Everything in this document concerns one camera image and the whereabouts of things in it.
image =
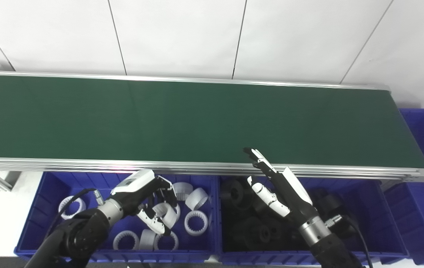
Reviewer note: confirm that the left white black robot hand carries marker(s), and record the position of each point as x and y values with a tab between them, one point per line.
133	188

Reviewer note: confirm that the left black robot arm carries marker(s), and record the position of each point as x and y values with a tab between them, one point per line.
81	234

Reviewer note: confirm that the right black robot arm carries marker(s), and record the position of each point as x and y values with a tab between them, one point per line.
327	245

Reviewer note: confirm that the blue bin with white rings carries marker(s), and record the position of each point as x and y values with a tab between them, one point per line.
40	216

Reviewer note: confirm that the green conveyor belt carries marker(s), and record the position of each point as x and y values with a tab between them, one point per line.
85	163
197	119

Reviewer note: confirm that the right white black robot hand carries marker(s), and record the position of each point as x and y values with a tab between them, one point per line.
292	197

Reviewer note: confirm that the blue bin with black parts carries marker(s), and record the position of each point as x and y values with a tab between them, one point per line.
379	216

